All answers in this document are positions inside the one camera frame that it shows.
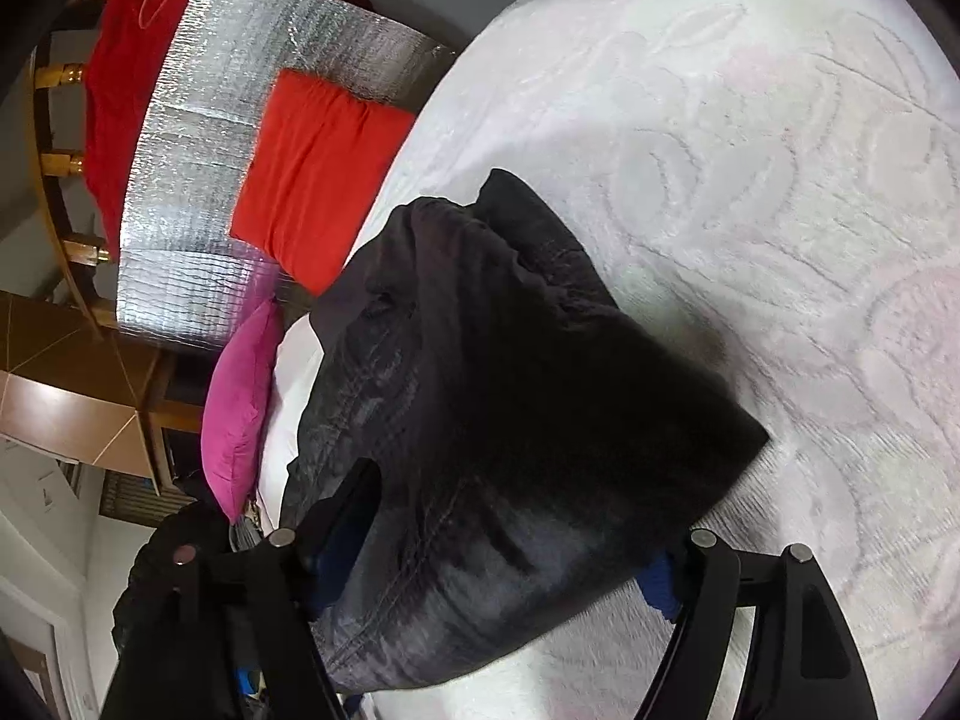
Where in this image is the white bedspread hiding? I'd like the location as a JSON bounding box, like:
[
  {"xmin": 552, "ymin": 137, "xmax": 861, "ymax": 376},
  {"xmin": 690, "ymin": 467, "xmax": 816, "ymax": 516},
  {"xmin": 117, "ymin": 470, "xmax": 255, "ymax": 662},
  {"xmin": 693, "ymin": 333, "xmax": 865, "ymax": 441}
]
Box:
[{"xmin": 255, "ymin": 0, "xmax": 960, "ymax": 720}]

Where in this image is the red pillow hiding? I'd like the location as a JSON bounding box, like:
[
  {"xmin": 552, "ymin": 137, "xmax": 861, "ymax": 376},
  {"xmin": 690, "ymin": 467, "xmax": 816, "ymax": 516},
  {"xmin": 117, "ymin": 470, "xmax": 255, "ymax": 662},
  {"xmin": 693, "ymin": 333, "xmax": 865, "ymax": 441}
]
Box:
[{"xmin": 229, "ymin": 69, "xmax": 417, "ymax": 297}]

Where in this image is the wooden headboard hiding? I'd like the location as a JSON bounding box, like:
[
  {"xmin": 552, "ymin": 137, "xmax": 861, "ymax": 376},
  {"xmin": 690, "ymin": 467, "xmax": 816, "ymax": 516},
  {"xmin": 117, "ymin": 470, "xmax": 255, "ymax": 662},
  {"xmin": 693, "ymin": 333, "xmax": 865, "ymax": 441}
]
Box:
[{"xmin": 30, "ymin": 0, "xmax": 128, "ymax": 335}]

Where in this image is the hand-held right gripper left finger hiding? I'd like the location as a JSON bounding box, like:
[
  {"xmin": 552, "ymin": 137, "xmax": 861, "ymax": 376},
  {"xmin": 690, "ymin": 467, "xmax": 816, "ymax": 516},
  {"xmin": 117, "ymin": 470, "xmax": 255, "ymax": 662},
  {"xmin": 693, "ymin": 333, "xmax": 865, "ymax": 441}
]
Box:
[{"xmin": 97, "ymin": 457, "xmax": 383, "ymax": 720}]

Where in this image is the dark cloth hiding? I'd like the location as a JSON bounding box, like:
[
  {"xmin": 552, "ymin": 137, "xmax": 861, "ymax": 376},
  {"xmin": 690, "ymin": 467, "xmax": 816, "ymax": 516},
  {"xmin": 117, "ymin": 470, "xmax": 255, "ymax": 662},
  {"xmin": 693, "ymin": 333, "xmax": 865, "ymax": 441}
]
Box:
[{"xmin": 111, "ymin": 499, "xmax": 252, "ymax": 720}]

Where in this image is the silver foil mat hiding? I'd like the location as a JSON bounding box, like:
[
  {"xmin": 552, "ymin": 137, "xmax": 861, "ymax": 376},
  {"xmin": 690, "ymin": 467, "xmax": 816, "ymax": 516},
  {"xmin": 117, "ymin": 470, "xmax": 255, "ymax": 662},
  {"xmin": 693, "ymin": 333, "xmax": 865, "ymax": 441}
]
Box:
[{"xmin": 116, "ymin": 0, "xmax": 455, "ymax": 350}]

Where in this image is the black jacket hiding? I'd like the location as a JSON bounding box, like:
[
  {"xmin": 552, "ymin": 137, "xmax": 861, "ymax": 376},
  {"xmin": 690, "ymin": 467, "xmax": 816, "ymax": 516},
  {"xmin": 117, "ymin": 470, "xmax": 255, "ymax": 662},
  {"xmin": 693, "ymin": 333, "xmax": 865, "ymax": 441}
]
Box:
[{"xmin": 281, "ymin": 169, "xmax": 772, "ymax": 695}]

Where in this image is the red cloth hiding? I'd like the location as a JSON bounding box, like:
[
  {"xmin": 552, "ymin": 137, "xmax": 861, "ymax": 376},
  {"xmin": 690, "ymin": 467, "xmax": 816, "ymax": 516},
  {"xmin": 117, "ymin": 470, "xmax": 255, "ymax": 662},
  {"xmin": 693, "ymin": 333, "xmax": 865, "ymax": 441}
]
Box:
[{"xmin": 82, "ymin": 0, "xmax": 197, "ymax": 260}]

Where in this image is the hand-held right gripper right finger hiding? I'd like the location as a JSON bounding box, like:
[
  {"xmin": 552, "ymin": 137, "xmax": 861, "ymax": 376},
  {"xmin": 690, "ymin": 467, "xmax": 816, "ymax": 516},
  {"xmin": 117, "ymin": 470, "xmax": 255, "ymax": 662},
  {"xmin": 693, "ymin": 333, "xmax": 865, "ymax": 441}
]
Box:
[{"xmin": 634, "ymin": 529, "xmax": 878, "ymax": 720}]

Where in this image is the pink pillow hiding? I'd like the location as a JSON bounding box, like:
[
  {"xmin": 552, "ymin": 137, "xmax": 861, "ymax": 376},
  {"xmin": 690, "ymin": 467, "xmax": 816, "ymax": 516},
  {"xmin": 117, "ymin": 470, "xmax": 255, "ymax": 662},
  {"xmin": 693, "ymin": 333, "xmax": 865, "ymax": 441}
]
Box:
[{"xmin": 201, "ymin": 296, "xmax": 284, "ymax": 522}]

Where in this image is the wooden nightstand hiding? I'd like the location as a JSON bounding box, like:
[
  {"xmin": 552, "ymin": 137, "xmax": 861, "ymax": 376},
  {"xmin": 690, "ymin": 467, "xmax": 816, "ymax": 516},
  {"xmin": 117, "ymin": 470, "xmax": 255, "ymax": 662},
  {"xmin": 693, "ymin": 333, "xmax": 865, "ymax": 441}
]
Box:
[{"xmin": 0, "ymin": 291, "xmax": 207, "ymax": 477}]

